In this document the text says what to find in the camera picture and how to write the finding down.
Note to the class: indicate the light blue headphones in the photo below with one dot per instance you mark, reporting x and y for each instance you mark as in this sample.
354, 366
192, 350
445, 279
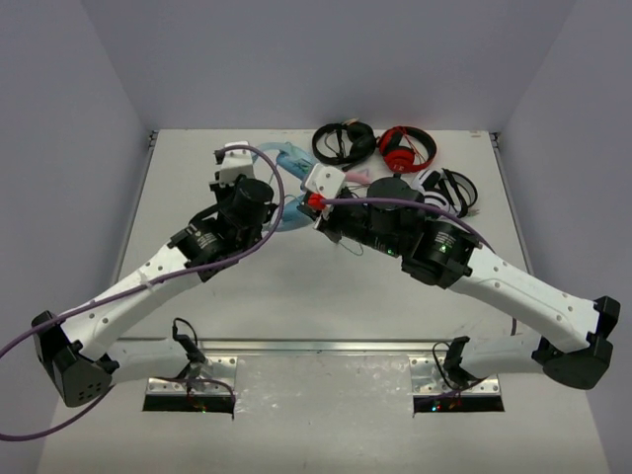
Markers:
297, 163

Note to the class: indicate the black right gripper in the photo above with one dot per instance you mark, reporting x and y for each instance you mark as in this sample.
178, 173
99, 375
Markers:
326, 223

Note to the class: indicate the black headset with microphone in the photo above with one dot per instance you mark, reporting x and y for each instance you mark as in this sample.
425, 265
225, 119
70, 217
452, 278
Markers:
343, 144

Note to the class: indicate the white black headphones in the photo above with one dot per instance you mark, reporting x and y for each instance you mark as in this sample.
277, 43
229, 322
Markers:
448, 190

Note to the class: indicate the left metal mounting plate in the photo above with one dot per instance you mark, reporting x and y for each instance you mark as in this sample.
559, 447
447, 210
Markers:
216, 378

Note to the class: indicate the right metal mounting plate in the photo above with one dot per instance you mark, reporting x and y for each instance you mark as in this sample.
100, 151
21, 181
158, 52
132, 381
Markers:
427, 381

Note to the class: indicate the red headphones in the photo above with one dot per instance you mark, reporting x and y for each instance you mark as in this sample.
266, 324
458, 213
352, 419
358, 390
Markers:
406, 149

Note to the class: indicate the metal mounting plate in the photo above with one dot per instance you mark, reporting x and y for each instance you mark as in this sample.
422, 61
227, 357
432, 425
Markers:
427, 381
216, 378

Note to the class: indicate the aluminium table edge rail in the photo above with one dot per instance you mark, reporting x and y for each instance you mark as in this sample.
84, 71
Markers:
319, 346

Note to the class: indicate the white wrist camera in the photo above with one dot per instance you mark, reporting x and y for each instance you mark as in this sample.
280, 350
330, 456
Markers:
233, 164
322, 183

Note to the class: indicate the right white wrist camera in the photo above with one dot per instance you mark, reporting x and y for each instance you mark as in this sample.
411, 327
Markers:
322, 183

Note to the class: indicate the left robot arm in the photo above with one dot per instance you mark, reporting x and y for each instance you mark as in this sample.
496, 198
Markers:
83, 353

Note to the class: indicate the pink blue cat-ear headphones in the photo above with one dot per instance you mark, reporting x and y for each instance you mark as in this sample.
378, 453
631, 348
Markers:
361, 177

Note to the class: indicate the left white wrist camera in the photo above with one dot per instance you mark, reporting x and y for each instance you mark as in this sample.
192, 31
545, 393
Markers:
233, 164

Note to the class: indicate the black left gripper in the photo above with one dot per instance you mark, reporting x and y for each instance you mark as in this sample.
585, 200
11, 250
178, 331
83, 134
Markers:
225, 193

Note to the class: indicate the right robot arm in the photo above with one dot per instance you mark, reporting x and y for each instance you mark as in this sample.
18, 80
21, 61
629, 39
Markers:
567, 337

